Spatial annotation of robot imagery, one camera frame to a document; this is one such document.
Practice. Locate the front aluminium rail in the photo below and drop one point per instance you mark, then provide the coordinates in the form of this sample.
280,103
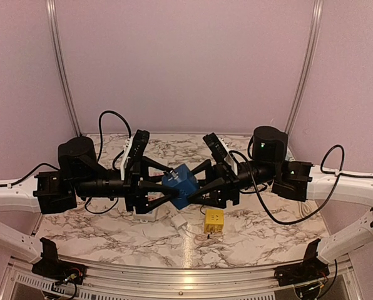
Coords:
115,281

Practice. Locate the yellow cube socket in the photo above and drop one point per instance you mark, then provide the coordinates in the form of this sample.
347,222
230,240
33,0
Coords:
214,221

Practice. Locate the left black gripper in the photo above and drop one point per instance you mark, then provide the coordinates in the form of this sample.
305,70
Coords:
137,195

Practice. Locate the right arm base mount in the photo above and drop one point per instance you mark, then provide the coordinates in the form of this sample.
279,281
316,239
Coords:
300,272

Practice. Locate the aluminium frame post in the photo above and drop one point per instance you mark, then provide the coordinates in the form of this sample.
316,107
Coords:
60,64
312,42

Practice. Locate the left aluminium frame post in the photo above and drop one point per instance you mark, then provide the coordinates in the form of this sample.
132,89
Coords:
60,64

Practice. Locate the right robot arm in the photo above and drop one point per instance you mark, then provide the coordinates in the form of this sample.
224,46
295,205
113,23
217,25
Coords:
266,163

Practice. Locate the blue cube socket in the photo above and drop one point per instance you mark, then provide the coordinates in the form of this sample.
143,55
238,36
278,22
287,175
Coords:
182,179

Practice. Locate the white usb charger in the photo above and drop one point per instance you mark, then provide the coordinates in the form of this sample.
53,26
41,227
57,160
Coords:
179,222

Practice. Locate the right aluminium frame post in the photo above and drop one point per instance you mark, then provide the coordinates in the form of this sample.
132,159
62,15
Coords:
312,42

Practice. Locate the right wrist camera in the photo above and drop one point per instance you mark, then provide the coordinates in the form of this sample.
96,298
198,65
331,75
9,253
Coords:
220,152

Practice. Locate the teal power strip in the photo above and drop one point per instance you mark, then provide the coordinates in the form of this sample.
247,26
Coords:
305,208

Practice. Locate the white multicolour power strip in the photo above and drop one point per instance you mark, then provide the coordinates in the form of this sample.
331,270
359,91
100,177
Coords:
150,193

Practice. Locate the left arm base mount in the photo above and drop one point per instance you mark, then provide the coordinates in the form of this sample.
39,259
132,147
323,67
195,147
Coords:
59,270

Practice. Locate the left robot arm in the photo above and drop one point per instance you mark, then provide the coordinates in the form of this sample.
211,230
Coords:
80,175

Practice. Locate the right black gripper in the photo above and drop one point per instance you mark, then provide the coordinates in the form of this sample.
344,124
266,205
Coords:
223,178

